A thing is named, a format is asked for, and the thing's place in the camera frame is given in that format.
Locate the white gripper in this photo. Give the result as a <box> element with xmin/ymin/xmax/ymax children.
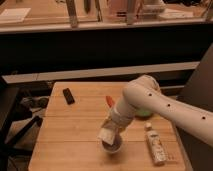
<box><xmin>101</xmin><ymin>106</ymin><xmax>136</xmax><ymax>135</ymax></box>

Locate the white lotion bottle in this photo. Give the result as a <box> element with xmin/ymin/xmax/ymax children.
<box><xmin>145</xmin><ymin>122</ymin><xmax>166</xmax><ymax>166</ymax></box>

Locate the dark chair at right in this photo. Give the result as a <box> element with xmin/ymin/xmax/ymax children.
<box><xmin>178</xmin><ymin>43</ymin><xmax>213</xmax><ymax>171</ymax></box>

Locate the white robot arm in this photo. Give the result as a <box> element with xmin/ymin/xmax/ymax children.
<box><xmin>98</xmin><ymin>75</ymin><xmax>213</xmax><ymax>147</ymax></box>

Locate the green bowl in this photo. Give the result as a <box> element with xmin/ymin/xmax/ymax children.
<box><xmin>136</xmin><ymin>109</ymin><xmax>153</xmax><ymax>118</ymax></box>

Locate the black rectangular block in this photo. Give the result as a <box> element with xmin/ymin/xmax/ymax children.
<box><xmin>63</xmin><ymin>88</ymin><xmax>75</xmax><ymax>104</ymax></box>

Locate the white sponge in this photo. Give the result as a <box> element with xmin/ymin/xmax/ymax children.
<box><xmin>98</xmin><ymin>128</ymin><xmax>115</xmax><ymax>145</ymax></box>

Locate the wooden table board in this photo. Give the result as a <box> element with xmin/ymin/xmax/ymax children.
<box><xmin>28</xmin><ymin>82</ymin><xmax>186</xmax><ymax>171</ymax></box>

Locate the black stand at left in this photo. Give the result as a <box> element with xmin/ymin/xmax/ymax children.
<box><xmin>0</xmin><ymin>76</ymin><xmax>43</xmax><ymax>171</ymax></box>

